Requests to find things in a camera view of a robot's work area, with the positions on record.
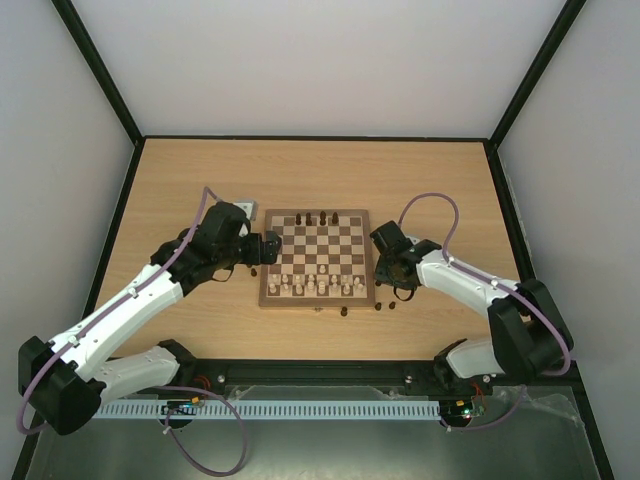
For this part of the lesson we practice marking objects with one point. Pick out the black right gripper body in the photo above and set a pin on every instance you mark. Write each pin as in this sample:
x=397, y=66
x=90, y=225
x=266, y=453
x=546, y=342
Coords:
x=393, y=275

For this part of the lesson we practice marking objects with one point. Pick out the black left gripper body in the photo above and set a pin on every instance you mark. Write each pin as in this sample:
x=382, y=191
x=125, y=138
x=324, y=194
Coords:
x=255, y=255

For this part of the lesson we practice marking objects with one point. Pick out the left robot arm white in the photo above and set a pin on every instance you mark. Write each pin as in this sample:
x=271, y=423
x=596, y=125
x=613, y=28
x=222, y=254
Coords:
x=68, y=378

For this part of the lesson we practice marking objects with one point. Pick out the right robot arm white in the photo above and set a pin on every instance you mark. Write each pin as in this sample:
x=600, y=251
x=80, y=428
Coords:
x=528, y=336

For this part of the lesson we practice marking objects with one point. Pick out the wooden chess board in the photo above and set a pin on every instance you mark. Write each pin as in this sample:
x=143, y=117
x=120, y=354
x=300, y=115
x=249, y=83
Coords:
x=320, y=267

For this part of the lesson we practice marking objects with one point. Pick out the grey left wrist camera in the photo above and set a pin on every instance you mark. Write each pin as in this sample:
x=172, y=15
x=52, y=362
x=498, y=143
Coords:
x=249, y=207

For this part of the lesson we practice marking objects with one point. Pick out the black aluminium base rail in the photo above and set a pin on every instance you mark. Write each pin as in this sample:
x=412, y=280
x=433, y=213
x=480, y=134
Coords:
x=411, y=378

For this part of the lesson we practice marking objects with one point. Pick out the light blue cable duct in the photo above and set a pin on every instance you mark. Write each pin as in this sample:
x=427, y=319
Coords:
x=273, y=410

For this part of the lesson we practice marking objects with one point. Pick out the black frame post left rear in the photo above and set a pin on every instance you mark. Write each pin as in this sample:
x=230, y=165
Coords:
x=90, y=53

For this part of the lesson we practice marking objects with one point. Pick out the black frame post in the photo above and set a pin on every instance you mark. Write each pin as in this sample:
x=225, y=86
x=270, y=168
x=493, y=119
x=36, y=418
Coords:
x=90, y=53
x=567, y=16

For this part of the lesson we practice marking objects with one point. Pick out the black frame post right rear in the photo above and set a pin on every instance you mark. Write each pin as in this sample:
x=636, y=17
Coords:
x=567, y=16

